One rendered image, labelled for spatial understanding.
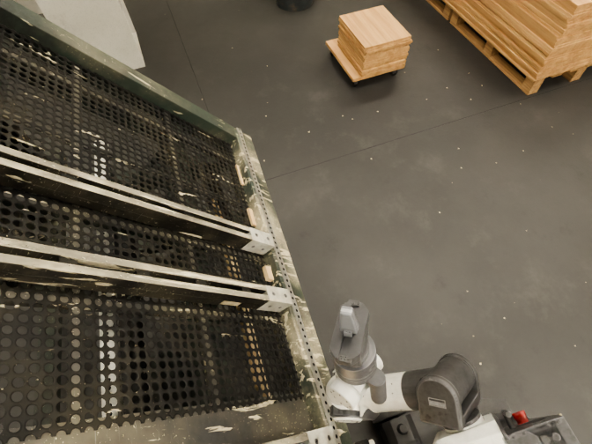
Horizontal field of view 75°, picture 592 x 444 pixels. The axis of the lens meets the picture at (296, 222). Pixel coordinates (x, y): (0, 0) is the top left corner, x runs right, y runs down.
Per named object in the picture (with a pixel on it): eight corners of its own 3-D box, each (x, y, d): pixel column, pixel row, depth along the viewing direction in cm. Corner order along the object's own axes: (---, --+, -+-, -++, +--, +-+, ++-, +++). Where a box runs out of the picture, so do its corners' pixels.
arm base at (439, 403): (426, 358, 102) (466, 348, 95) (450, 406, 99) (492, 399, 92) (401, 383, 91) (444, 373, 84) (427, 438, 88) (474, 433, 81)
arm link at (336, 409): (332, 362, 95) (321, 377, 112) (332, 408, 90) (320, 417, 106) (374, 366, 96) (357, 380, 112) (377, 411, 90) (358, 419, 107)
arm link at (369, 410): (353, 376, 116) (418, 366, 102) (354, 425, 109) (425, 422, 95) (327, 369, 110) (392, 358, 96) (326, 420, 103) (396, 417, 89)
